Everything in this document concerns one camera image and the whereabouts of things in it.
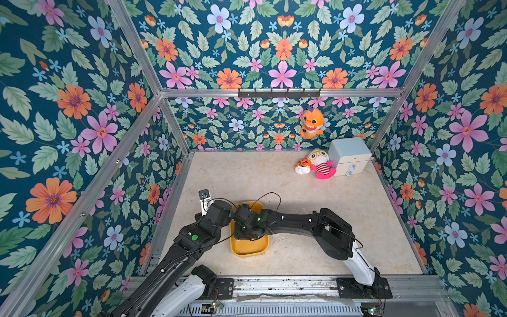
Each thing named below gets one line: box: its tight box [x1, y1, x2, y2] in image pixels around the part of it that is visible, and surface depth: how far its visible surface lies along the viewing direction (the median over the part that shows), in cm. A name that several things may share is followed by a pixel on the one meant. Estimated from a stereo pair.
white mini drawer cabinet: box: [328, 138, 373, 177], surface depth 103 cm
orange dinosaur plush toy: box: [301, 108, 325, 140], surface depth 99 cm
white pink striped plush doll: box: [307, 148, 337, 180], surface depth 108 cm
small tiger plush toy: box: [294, 159, 313, 176], surface depth 107 cm
